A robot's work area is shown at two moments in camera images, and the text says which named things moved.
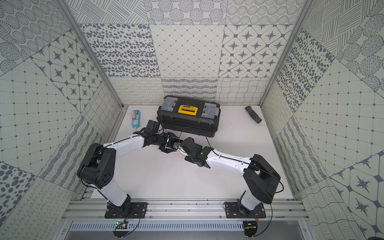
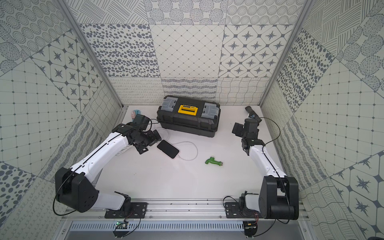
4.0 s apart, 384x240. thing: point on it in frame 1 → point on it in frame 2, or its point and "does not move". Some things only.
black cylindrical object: (253, 114) does not move
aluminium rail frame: (186, 210) does not move
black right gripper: (187, 158) → (237, 129)
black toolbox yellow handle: (192, 116) does not move
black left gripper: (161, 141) → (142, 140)
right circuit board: (250, 228) does not move
